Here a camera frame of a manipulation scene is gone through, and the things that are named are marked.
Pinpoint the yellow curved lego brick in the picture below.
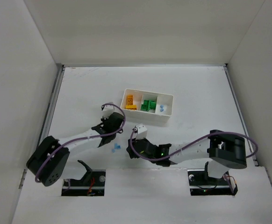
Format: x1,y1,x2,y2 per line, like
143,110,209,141
126,95,133,105

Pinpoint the small green lego brick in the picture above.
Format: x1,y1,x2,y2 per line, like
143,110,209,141
140,104,148,111

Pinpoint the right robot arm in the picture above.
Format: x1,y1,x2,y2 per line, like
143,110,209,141
126,130,247,179

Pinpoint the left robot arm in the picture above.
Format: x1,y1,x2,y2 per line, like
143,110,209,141
26,112,125,187

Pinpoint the white three-compartment plastic container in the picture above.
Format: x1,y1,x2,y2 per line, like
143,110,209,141
120,89,174,126

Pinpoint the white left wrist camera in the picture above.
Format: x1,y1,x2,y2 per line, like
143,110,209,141
101,102,115,119

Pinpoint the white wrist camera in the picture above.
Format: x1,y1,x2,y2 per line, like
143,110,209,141
134,124,147,140
101,102,115,119

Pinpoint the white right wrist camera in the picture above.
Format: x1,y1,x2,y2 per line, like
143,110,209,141
134,124,147,140

